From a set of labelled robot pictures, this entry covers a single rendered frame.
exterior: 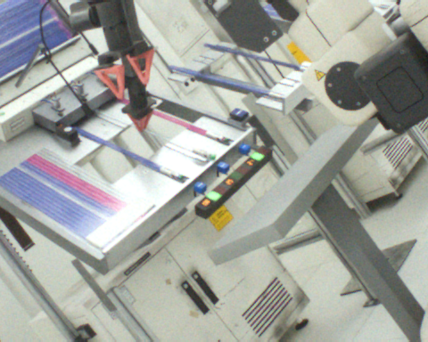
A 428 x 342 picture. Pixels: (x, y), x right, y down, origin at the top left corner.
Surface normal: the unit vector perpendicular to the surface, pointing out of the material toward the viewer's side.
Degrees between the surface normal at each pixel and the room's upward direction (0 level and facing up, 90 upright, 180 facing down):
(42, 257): 90
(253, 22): 90
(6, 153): 45
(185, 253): 90
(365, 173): 90
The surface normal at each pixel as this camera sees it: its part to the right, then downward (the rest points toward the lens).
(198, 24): -0.66, 0.47
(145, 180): -0.11, -0.83
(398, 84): -0.53, 0.37
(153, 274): 0.45, -0.37
